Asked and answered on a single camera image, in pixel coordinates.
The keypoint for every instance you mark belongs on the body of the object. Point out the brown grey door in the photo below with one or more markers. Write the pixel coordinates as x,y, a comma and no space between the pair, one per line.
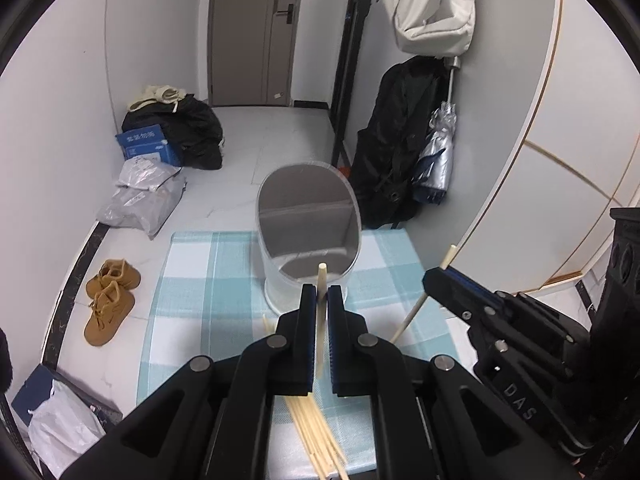
240,35

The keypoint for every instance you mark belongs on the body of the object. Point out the white plastic bag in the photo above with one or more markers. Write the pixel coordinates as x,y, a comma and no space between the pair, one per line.
60,422

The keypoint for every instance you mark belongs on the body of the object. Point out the beige cloth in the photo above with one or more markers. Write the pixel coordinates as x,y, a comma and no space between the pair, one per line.
157,95

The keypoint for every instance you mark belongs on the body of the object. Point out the pile of wooden chopsticks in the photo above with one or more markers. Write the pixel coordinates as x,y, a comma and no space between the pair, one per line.
312,425

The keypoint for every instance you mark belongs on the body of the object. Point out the white hanging bag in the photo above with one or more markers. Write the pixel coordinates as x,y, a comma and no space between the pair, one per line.
430,10

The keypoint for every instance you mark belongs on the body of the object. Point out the black metal stand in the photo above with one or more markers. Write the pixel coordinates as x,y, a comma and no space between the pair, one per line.
352,50

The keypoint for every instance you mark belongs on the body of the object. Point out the black bag pile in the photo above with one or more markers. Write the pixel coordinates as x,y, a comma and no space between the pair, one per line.
195,125

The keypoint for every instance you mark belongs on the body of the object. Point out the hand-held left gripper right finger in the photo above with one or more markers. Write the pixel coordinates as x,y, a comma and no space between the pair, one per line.
333,320

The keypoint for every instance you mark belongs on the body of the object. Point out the white wardrobe with gold trim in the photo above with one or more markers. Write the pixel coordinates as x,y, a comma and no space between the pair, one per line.
550,135

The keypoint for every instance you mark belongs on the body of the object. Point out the blue cardboard box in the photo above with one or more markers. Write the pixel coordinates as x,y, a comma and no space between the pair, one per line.
145,142

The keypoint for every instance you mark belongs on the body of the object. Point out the white cylindrical utensil holder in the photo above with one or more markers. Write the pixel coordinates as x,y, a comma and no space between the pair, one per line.
280,280

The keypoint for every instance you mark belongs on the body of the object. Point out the black hanging garment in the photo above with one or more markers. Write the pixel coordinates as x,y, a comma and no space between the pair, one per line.
390,150

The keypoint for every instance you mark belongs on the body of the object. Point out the blue white checkered tablecloth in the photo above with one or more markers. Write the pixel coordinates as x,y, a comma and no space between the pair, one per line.
200,280

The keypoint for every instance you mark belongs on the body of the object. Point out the brown suede shoe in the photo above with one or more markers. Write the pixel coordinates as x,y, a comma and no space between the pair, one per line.
105,317
117,275

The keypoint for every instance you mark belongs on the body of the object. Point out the dark cloth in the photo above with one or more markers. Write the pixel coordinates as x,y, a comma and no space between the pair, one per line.
5,360

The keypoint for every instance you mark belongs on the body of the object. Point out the grey plastic mailing bag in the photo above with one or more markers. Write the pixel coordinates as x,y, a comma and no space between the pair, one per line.
147,172
140,207

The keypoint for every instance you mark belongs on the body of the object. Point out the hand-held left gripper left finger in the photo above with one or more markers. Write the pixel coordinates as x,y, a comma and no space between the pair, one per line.
310,312

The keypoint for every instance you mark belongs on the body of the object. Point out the silver folded umbrella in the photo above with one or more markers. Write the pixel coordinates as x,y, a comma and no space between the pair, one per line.
437,160

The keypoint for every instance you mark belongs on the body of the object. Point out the wooden chopstick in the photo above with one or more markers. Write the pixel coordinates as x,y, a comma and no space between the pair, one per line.
410,317
321,280

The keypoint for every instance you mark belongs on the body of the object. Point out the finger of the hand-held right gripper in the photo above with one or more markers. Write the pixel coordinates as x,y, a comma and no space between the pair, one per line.
450,295
480,285

